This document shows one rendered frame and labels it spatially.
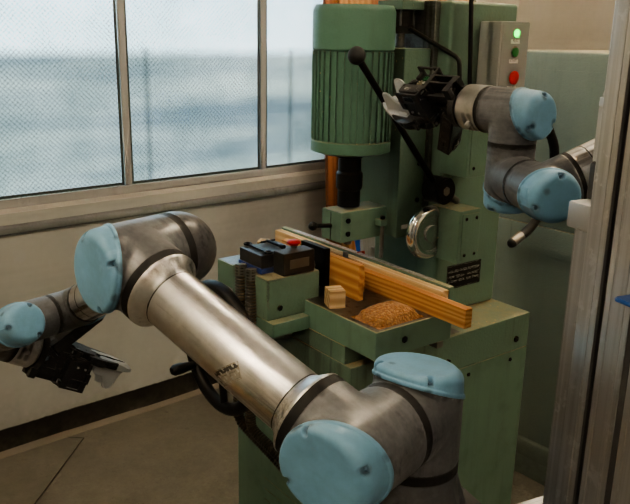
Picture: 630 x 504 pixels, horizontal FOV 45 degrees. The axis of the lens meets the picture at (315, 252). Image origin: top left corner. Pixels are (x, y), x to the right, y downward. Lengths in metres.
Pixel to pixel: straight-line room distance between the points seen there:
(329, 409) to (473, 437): 1.09
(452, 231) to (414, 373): 0.80
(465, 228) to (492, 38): 0.42
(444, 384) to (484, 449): 1.05
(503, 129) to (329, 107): 0.51
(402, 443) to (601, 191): 0.35
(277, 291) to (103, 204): 1.34
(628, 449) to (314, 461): 0.34
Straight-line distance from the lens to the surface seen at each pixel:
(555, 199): 1.09
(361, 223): 1.71
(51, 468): 2.84
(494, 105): 1.22
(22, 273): 2.75
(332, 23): 1.60
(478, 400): 1.89
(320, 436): 0.84
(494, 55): 1.76
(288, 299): 1.59
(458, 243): 1.70
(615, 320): 0.89
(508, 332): 1.89
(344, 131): 1.61
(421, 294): 1.57
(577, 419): 0.96
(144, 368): 3.07
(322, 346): 1.60
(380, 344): 1.47
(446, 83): 1.29
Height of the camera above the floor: 1.45
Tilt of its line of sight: 16 degrees down
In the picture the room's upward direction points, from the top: 1 degrees clockwise
